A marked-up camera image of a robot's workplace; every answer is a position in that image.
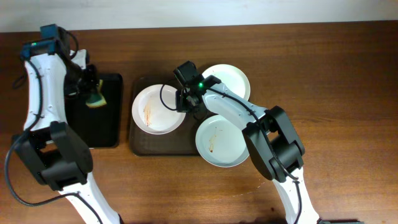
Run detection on green yellow sponge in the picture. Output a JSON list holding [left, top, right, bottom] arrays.
[[85, 80, 107, 108]]

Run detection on white plate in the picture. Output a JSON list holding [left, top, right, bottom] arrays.
[[202, 64, 251, 100], [195, 115, 249, 168], [131, 84, 185, 135]]

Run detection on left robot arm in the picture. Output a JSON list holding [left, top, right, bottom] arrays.
[[10, 50, 123, 223]]

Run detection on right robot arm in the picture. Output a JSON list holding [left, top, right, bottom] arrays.
[[175, 81, 321, 223]]

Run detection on brown translucent tray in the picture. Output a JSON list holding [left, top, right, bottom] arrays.
[[129, 76, 215, 156]]

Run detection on black plastic tray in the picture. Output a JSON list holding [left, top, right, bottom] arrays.
[[65, 73, 123, 148]]

